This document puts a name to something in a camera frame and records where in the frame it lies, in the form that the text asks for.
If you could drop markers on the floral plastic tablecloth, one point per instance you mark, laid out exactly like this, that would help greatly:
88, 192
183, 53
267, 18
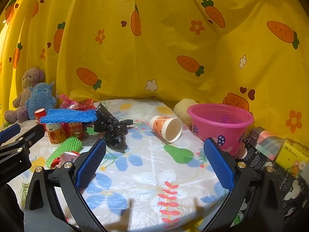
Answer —
144, 174

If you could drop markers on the black plastic bag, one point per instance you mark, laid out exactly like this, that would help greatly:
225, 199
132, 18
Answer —
111, 130

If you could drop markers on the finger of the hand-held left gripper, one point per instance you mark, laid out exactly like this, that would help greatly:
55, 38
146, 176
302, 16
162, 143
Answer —
32, 135
9, 133

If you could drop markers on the green foam net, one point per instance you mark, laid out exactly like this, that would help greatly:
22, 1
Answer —
65, 148

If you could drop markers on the red foil wrapper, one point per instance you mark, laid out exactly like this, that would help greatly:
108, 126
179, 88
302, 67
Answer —
66, 157

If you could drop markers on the pink plastic bag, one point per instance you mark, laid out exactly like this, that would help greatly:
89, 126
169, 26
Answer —
65, 100

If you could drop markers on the white bottle orange label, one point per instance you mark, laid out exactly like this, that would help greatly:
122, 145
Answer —
55, 135

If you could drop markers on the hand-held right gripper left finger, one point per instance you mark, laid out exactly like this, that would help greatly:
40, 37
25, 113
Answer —
91, 164

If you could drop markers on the orange paper cup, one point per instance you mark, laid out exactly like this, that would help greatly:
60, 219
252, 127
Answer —
159, 125

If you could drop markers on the black printed box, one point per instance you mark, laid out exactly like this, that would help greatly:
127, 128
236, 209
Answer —
284, 191

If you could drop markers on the yellow carrot print curtain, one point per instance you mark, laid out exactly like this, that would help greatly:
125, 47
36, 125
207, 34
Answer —
169, 41

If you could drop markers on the pastel striped box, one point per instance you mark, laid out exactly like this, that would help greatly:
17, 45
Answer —
268, 142

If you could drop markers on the pink plastic bucket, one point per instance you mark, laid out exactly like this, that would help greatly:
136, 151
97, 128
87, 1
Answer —
212, 125

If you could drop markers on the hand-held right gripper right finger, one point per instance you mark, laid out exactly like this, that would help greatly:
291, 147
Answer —
219, 166

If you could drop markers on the red printed packet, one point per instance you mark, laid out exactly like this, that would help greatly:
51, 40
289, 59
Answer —
85, 104

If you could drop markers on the red paper cup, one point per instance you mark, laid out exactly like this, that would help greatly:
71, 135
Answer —
39, 113

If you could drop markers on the yellow tissue pack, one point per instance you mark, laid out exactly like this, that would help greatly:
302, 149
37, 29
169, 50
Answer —
292, 154

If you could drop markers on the blue foam net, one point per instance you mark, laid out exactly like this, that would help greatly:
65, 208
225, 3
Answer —
67, 116

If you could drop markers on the blue plush toy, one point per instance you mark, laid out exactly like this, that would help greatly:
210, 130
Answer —
39, 99

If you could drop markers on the purple teddy bear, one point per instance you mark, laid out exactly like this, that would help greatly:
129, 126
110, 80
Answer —
29, 77

